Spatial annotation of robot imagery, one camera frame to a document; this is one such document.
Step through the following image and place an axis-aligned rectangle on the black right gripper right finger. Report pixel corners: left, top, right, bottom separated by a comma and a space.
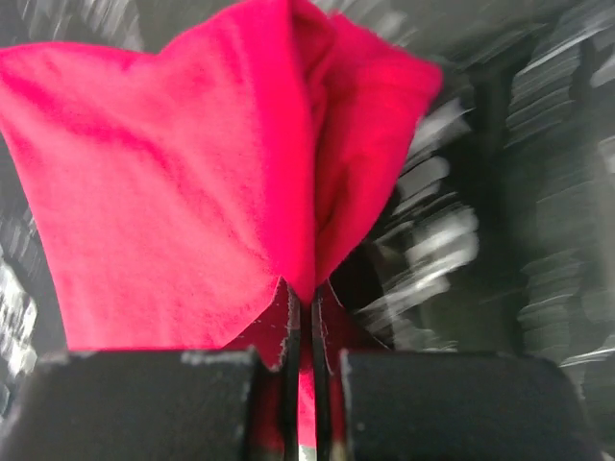
311, 284, 601, 461

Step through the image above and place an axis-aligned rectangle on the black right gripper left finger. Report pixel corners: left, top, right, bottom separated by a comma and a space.
1, 281, 301, 460

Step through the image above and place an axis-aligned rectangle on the red t-shirt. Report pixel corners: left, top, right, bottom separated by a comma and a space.
0, 0, 444, 448

